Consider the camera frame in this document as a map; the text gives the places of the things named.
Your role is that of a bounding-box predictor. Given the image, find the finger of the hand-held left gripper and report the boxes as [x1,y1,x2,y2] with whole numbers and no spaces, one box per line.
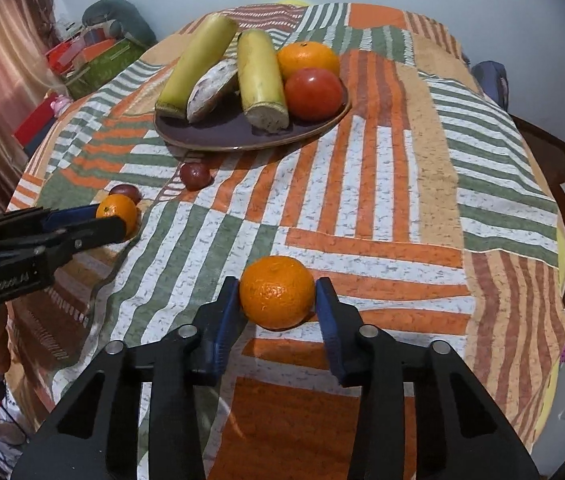
[0,205,108,242]
[0,216,128,276]

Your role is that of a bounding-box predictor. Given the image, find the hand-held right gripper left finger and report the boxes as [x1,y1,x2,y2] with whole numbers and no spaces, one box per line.
[10,276,241,480]

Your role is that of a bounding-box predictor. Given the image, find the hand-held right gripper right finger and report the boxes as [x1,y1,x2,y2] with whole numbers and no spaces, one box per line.
[315,277,541,480]

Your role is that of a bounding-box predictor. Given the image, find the small orange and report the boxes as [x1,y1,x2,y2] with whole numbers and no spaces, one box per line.
[95,194,139,237]

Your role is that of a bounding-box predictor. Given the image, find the large orange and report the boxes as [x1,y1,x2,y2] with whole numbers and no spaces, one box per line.
[276,41,341,81]
[239,255,316,331]

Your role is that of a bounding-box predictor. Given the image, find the purple plate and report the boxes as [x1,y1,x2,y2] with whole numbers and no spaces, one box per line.
[154,77,352,152]

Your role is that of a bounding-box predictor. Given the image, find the pale purple sweet potato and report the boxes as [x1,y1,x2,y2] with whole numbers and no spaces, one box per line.
[186,58,240,123]

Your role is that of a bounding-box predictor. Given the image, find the yellow green banana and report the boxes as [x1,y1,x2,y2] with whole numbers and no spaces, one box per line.
[236,29,291,132]
[156,14,239,120]

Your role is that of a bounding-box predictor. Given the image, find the red tomato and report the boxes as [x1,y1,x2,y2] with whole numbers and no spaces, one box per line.
[284,67,344,122]

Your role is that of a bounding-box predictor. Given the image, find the dark red plum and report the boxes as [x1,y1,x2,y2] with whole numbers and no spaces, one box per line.
[179,161,212,192]
[108,184,142,204]

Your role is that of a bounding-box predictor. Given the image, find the flat red box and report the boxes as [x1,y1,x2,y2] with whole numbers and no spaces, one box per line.
[14,100,63,146]

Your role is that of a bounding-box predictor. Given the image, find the striped patchwork blanket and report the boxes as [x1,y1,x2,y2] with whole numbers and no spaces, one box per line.
[5,2,565,480]

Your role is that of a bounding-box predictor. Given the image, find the green patterned box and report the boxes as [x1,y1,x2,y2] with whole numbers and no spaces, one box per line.
[65,40,146,101]

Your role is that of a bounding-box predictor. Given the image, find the red boxes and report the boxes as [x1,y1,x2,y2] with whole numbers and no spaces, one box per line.
[46,35,113,78]

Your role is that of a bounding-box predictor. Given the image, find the pink striped curtain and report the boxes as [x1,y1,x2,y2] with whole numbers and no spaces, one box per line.
[0,0,58,211]

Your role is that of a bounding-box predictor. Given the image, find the blue grey backpack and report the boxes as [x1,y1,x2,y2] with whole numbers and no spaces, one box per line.
[473,60,511,107]

